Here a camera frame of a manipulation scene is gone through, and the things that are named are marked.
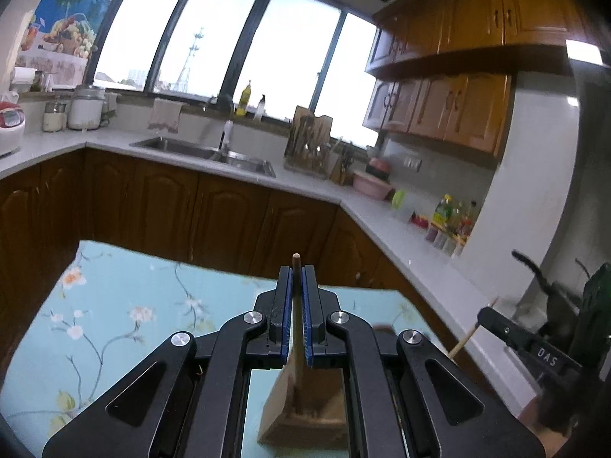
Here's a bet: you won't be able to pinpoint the pink basin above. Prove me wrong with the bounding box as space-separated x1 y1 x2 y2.
352 170 390 201

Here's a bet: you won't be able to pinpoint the white lidded container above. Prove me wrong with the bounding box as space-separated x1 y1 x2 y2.
69 85 106 131

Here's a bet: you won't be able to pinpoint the dark sauce bottle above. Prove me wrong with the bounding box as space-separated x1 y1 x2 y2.
458 200 478 240

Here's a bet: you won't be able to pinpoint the wooden base cabinets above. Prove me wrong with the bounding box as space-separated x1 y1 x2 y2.
0 147 478 377

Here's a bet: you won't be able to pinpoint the pink dish cloth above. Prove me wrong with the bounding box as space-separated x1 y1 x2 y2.
148 99 183 133

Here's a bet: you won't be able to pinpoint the yellow capped oil bottle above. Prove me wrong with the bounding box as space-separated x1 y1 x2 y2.
433 194 454 232

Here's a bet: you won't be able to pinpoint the paper towel roll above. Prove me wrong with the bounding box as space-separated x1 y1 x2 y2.
10 67 36 92

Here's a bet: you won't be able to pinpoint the floral blue tablecloth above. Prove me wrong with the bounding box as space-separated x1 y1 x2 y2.
0 240 430 458

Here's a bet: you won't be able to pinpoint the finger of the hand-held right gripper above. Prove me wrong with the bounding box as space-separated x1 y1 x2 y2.
477 306 585 392

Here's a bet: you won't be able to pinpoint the fruit wall poster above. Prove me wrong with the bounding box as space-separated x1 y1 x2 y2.
16 0 126 60

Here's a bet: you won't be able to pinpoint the large kitchen window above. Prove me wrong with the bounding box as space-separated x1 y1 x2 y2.
91 0 380 146

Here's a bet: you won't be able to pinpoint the wooden wall cabinets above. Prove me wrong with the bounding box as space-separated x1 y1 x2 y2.
363 0 588 156

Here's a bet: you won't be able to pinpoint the white and red rice cooker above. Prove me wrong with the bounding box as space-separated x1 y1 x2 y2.
0 100 26 158

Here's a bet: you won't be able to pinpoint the small glass jar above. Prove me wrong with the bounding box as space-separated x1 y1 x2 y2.
43 100 68 133

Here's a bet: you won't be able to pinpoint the knife block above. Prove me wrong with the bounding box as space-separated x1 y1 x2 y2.
330 139 356 186

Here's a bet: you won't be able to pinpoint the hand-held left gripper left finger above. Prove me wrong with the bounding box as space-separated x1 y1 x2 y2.
42 266 294 458

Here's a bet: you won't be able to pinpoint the steel kitchen sink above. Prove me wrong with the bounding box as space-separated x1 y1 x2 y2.
130 136 276 178

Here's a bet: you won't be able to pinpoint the dish rack with utensils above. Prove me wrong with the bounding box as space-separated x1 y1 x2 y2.
285 138 331 179

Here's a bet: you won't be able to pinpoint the kitchen faucet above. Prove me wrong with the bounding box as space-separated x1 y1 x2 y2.
207 94 236 151

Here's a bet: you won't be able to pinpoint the wooden chopstick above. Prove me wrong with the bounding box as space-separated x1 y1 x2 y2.
448 297 498 360

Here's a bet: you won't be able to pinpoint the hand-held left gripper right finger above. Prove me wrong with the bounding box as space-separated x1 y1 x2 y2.
300 264 547 458

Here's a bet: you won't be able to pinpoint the row of spice containers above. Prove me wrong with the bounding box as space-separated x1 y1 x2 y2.
425 223 465 258

